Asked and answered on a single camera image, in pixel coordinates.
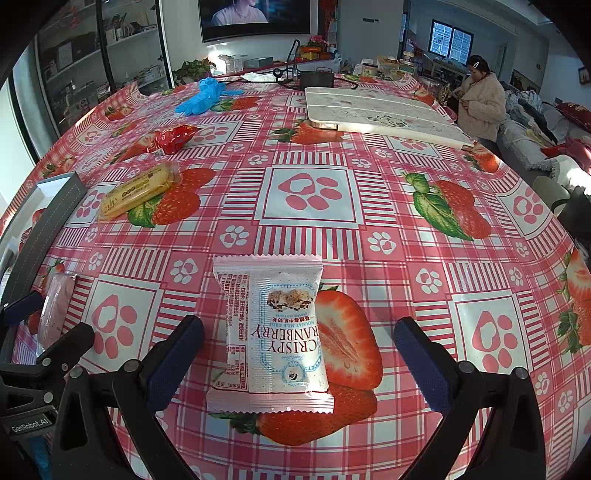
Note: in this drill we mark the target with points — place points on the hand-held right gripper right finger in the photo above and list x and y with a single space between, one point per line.
422 369

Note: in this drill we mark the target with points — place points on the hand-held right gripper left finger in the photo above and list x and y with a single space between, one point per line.
175 364

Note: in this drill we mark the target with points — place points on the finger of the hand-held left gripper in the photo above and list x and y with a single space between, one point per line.
69 346
21 307

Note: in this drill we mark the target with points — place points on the white pink snack packet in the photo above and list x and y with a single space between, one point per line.
272 332

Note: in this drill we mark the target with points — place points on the strawberry printed pink tablecloth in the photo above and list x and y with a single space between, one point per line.
392 258

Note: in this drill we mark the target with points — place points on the grey box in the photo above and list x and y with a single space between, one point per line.
60 191

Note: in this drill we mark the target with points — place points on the yellow snack packet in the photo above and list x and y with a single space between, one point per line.
134 189

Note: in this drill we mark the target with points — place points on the light green armchair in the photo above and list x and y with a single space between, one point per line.
547 189

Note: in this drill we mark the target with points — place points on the red snack packet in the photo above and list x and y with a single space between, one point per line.
171 138

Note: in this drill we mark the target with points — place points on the black bag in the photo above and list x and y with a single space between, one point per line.
581 207

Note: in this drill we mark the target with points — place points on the grey sofa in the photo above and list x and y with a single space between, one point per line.
517 138

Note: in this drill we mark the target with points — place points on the glass display cabinet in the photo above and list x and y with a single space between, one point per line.
92 60

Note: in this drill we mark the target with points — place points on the cream cartoon printed folding board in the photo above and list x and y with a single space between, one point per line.
369 115

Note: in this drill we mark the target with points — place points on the pink clothes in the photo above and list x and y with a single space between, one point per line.
577 147

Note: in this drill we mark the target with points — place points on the blue disposable glove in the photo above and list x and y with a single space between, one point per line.
203 94

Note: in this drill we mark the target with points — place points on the green potted plant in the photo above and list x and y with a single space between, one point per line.
194 69

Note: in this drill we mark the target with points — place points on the red cushion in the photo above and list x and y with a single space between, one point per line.
577 115

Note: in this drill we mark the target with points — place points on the white tissue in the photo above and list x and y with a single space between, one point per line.
258 77

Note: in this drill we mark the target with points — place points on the white printed mug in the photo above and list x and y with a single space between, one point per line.
370 69

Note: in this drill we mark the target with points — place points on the window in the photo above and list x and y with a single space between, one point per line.
450 39

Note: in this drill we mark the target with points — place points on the pink potted flowers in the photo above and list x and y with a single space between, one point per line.
317 41

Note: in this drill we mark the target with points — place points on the dark picture frame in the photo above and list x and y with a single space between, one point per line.
584 75

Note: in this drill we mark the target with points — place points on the wall television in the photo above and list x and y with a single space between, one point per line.
254 18

